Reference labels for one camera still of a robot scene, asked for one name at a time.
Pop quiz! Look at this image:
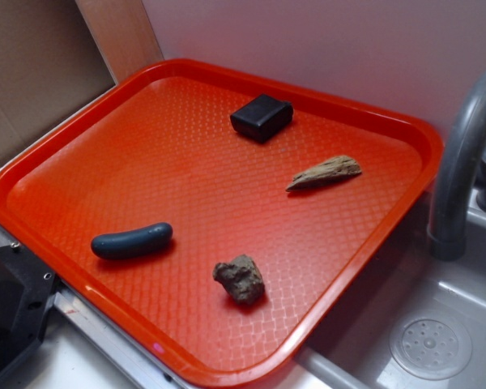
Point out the dark blue sausage-shaped object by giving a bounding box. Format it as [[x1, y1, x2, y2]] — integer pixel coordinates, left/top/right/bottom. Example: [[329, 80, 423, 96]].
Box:
[[91, 222, 173, 260]]

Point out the brown wood chip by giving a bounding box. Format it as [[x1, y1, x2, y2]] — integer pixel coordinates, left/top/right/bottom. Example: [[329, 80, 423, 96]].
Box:
[[285, 155, 362, 192]]

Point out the black rectangular box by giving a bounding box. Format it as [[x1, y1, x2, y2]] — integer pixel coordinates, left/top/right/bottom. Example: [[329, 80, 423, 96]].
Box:
[[230, 94, 294, 143]]

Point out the brown cardboard panel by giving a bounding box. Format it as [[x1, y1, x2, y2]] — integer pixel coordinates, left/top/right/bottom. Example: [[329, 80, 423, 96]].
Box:
[[0, 1, 113, 167]]

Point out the orange plastic tray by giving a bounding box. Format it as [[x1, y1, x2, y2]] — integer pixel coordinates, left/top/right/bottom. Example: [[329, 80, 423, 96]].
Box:
[[0, 60, 443, 387]]

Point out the aluminium frame rail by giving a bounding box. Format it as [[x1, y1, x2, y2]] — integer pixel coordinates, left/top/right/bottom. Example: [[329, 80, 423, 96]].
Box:
[[0, 227, 183, 388]]

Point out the brown rock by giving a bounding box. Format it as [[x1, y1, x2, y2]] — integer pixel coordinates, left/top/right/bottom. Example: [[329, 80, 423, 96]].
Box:
[[212, 254, 265, 306]]

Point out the grey toy sink basin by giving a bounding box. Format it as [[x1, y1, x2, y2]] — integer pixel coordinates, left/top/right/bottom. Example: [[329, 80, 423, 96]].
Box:
[[296, 199, 486, 388]]

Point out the grey toy faucet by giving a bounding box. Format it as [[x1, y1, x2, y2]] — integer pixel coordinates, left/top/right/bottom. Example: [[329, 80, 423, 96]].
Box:
[[427, 72, 486, 261]]

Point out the black metal bracket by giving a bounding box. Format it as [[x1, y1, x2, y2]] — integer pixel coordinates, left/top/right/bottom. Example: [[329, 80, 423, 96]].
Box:
[[0, 246, 58, 380]]

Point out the wooden board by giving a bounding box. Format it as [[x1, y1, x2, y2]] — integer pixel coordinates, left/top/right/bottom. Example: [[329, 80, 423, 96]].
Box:
[[76, 0, 164, 83]]

